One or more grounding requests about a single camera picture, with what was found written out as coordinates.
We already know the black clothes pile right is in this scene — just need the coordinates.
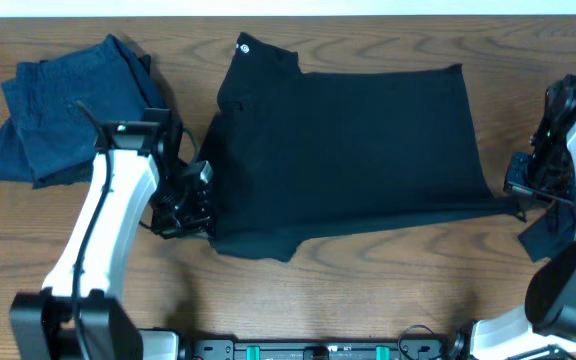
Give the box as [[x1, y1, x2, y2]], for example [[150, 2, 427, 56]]
[[518, 203, 576, 262]]

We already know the black t-shirt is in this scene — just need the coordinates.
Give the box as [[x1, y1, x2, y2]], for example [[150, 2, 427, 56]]
[[200, 33, 516, 262]]

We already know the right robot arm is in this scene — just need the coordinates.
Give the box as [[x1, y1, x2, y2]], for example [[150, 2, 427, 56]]
[[445, 74, 576, 359]]

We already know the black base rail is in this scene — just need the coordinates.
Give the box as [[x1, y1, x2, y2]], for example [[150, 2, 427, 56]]
[[177, 325, 468, 360]]

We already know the folded blue shorts top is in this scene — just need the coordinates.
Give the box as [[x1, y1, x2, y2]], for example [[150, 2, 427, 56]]
[[2, 35, 165, 182]]

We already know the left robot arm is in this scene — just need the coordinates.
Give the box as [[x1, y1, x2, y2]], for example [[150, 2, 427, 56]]
[[9, 108, 213, 360]]

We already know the folded blue garment bottom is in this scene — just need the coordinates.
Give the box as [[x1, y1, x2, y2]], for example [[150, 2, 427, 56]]
[[0, 119, 34, 183]]

